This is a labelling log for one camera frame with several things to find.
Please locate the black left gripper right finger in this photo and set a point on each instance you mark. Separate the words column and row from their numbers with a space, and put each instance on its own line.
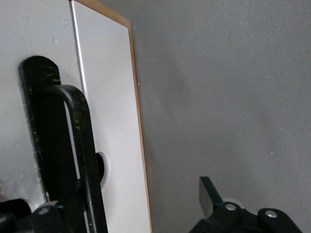
column 216, row 211

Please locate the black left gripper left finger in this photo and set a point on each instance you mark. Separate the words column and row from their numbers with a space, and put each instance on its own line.
column 65, row 213

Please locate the white-fronted drawer with round hole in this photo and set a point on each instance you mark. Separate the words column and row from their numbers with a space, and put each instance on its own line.
column 114, row 97

